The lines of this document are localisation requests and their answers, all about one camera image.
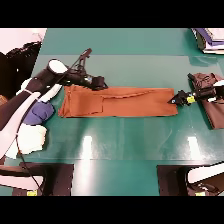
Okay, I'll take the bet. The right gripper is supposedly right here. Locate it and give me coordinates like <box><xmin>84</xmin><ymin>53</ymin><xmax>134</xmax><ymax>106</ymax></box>
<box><xmin>170</xmin><ymin>89</ymin><xmax>198</xmax><ymax>106</ymax></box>

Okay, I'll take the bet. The blue garment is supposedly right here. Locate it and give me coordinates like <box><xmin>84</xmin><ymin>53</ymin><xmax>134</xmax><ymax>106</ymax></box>
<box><xmin>22</xmin><ymin>101</ymin><xmax>56</xmax><ymax>126</ymax></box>

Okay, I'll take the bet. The brown garment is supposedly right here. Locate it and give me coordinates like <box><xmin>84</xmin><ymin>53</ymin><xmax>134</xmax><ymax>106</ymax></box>
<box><xmin>187</xmin><ymin>72</ymin><xmax>224</xmax><ymax>130</ymax></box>

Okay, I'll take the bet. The black garment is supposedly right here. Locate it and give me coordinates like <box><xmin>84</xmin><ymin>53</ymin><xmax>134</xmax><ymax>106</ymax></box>
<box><xmin>0</xmin><ymin>41</ymin><xmax>43</xmax><ymax>100</ymax></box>

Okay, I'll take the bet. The black cable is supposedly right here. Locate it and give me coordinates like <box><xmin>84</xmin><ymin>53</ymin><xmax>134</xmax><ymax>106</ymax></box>
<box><xmin>15</xmin><ymin>133</ymin><xmax>45</xmax><ymax>197</ymax></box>

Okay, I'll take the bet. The white garment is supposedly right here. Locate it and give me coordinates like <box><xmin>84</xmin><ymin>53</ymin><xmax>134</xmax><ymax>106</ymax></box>
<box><xmin>202</xmin><ymin>40</ymin><xmax>224</xmax><ymax>56</ymax></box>
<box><xmin>5</xmin><ymin>123</ymin><xmax>48</xmax><ymax>160</ymax></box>

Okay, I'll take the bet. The orange garment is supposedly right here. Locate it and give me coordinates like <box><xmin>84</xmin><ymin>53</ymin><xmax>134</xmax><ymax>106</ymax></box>
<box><xmin>58</xmin><ymin>84</ymin><xmax>179</xmax><ymax>119</ymax></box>

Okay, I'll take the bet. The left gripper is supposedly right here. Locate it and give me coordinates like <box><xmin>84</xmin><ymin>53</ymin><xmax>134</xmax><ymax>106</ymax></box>
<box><xmin>87</xmin><ymin>75</ymin><xmax>109</xmax><ymax>91</ymax></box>

